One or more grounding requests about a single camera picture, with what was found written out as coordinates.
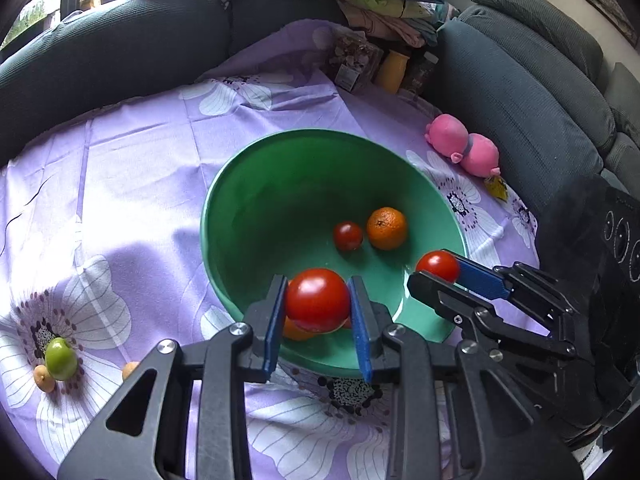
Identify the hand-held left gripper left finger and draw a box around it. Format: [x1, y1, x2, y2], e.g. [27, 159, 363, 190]
[57, 274, 288, 480]

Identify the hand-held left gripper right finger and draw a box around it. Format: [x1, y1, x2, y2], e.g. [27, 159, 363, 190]
[347, 275, 583, 480]

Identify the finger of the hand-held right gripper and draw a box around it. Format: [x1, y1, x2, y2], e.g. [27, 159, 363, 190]
[406, 269, 577, 362]
[441, 249, 572, 329]

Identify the large orange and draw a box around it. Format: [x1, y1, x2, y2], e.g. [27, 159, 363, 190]
[281, 280, 321, 342]

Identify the large red tomato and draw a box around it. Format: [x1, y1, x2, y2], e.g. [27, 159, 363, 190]
[284, 268, 352, 335]

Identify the small dark red tomato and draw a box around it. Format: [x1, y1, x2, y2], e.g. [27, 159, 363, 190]
[333, 221, 364, 252]

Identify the small orange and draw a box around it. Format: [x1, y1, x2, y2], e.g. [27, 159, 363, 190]
[366, 207, 408, 251]

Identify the green plastic bowl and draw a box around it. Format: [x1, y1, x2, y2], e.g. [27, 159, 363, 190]
[200, 129, 469, 378]

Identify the yellow toy tag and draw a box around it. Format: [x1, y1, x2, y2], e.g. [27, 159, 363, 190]
[484, 176, 509, 202]

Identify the pink plush toy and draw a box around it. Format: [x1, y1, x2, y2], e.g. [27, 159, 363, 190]
[424, 113, 503, 179]

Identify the dark grey sofa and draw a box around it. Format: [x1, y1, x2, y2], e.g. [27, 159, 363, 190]
[0, 0, 640, 221]

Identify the purple floral tablecloth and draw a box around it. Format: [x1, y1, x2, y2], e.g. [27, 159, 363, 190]
[0, 19, 547, 480]

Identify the green tomato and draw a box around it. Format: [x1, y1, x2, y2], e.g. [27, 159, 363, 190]
[45, 337, 79, 381]

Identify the dark jar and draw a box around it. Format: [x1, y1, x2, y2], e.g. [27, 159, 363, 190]
[401, 51, 441, 102]

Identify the yellow bottle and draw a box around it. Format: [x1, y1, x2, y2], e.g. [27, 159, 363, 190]
[375, 50, 411, 95]

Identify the beige round fruit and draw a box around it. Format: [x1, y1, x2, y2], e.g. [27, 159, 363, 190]
[33, 365, 56, 393]

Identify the clear snack packet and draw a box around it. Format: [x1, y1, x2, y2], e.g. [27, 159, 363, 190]
[326, 26, 385, 94]

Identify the stack of folded clothes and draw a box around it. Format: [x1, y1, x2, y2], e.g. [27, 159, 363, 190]
[325, 0, 447, 50]

